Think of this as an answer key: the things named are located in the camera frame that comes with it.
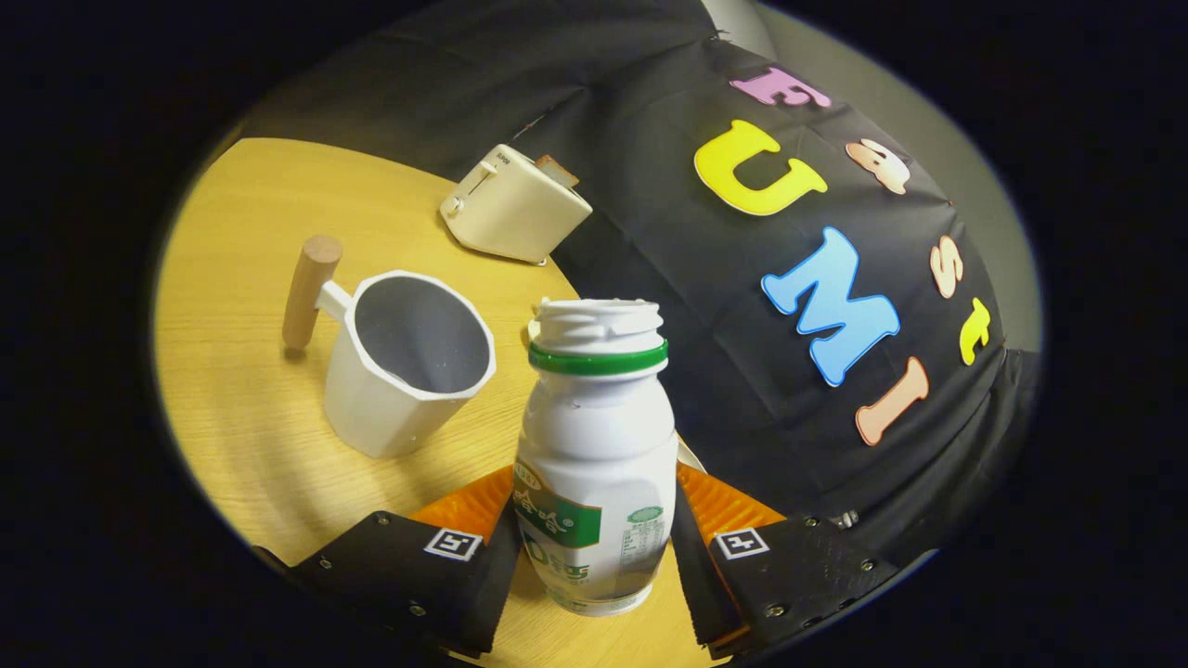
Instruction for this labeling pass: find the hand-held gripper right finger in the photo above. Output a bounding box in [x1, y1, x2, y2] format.
[670, 462, 901, 662]

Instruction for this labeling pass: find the toast slice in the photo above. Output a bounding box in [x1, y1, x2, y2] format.
[534, 154, 581, 189]

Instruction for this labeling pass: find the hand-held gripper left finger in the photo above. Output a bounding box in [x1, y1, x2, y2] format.
[255, 464, 523, 660]

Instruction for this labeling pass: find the wooden table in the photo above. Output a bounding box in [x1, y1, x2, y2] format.
[153, 137, 734, 668]

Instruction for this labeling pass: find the white cup with wooden handle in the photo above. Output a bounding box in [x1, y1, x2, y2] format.
[281, 235, 497, 460]

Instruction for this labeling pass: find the cream toaster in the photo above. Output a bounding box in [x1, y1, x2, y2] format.
[439, 144, 594, 266]

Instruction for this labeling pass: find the white juice bottle green label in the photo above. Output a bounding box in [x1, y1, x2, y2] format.
[513, 297, 679, 618]

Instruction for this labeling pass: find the black backdrop cloth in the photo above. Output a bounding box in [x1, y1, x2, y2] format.
[241, 0, 1040, 567]

